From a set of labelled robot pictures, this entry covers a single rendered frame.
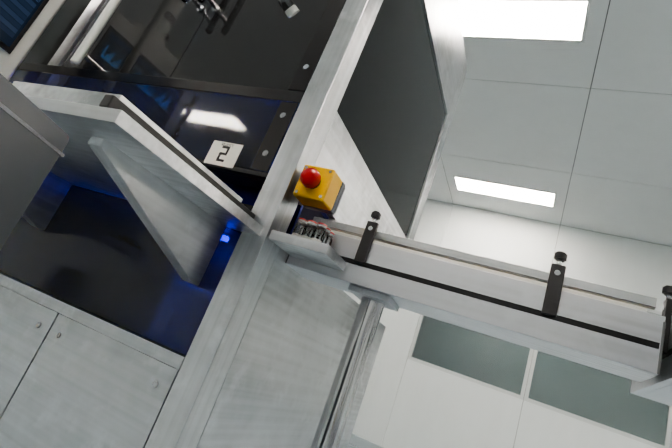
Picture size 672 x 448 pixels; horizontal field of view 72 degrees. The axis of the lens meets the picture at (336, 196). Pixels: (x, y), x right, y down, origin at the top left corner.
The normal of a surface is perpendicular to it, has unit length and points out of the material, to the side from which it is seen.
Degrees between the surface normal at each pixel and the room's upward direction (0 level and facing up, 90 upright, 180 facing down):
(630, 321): 90
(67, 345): 90
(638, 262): 90
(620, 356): 90
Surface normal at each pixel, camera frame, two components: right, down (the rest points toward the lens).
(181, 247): 0.88, 0.18
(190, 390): -0.32, -0.43
